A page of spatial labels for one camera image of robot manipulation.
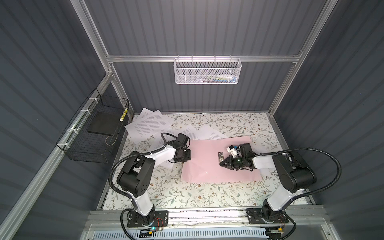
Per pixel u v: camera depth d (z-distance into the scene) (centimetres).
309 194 50
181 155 78
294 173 48
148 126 113
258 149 100
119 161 44
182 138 77
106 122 77
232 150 91
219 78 93
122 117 81
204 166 91
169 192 82
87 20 73
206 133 108
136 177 48
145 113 120
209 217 76
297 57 89
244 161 76
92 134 73
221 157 95
